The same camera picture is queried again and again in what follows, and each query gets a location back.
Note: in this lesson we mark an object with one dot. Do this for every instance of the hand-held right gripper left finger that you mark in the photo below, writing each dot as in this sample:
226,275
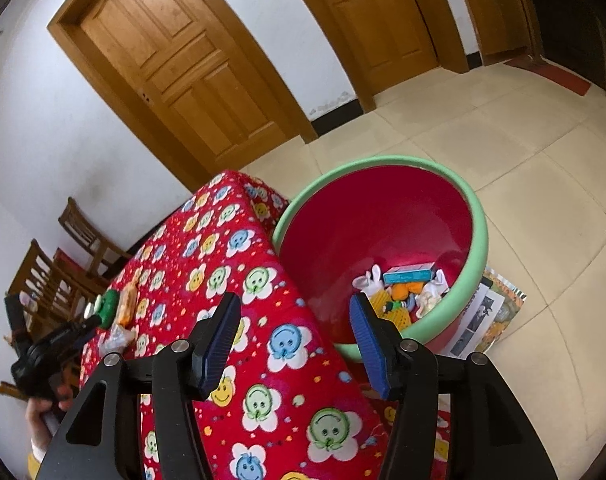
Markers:
217,347

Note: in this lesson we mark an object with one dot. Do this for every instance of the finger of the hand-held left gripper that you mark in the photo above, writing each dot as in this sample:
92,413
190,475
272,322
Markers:
85,329

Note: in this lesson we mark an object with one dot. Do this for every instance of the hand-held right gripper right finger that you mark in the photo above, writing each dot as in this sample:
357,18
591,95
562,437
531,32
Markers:
370,345

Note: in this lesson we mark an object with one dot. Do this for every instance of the green flower-shaped container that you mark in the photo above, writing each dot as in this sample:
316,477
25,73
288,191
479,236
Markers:
110,306

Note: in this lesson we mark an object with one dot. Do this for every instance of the yellow ridged plastic piece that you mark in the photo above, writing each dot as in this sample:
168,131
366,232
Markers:
393,312

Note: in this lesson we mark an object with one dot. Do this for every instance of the white and blue carton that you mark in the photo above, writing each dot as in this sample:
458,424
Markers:
408,274

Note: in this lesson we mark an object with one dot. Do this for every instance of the green basin with red inside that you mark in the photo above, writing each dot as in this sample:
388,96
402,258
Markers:
373,215

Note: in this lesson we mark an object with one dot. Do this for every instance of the person's left hand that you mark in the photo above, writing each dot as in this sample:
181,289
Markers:
43,420

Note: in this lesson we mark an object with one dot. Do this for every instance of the crumpled white wrapper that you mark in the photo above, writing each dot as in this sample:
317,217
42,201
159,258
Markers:
114,338

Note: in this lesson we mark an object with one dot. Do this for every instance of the wooden slat-back chair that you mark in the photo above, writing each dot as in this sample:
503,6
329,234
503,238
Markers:
85,235
48,285

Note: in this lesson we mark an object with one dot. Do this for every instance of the red flower-print blanket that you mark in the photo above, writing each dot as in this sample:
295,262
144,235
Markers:
208,240

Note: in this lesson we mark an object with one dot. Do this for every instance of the printed paper sheet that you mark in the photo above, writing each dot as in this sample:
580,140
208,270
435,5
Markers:
488,310

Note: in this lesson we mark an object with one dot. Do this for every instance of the wide wooden panel door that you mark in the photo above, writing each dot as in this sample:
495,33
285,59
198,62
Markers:
178,65

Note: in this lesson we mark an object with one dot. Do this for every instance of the red doormat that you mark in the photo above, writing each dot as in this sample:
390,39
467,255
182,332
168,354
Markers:
548,72

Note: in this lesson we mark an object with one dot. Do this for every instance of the narrow wooden door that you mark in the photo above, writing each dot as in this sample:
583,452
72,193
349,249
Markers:
498,10

